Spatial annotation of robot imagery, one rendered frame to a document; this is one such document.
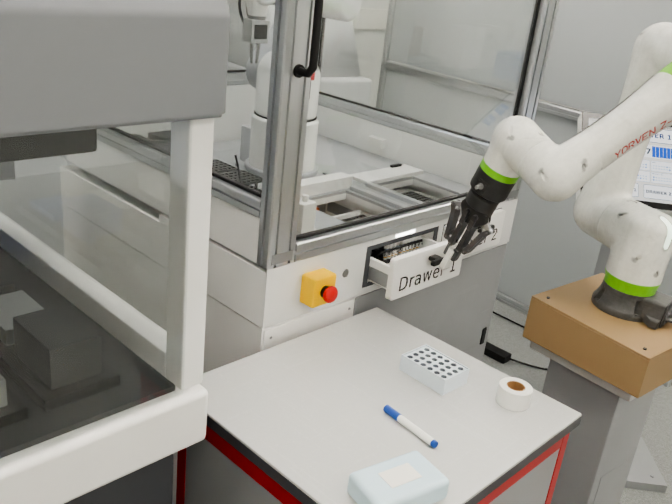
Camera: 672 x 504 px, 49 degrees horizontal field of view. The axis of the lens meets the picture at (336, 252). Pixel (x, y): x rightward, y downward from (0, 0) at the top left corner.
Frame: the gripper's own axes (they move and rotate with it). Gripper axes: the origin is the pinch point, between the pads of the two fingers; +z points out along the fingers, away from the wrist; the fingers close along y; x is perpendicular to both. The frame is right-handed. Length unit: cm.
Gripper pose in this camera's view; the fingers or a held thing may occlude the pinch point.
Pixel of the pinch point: (449, 257)
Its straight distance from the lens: 184.4
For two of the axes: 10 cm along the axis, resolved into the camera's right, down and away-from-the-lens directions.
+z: -3.4, 7.5, 5.7
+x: 7.0, -2.0, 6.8
